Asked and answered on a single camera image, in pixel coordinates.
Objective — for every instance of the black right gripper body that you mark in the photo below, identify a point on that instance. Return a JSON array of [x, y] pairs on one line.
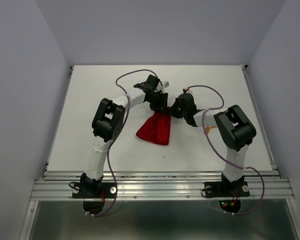
[[176, 111]]

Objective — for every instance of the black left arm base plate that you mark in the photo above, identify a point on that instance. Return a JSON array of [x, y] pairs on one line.
[[105, 190]]

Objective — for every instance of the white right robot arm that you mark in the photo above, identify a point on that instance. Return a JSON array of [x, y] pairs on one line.
[[235, 128]]

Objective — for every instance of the aluminium rail frame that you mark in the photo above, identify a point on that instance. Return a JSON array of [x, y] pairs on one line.
[[150, 183]]

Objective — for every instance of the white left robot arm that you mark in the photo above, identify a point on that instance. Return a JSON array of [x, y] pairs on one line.
[[110, 118]]

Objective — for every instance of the orange plastic fork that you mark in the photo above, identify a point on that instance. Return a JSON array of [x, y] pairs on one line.
[[208, 128]]

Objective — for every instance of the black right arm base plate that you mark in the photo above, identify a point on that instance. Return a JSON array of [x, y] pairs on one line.
[[219, 189]]

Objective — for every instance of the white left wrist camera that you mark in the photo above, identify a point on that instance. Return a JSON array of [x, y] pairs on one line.
[[164, 84]]

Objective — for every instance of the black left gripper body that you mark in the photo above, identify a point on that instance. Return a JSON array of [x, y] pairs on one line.
[[158, 101]]

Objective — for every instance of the red cloth napkin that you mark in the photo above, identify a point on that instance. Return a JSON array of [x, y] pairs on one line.
[[156, 129]]

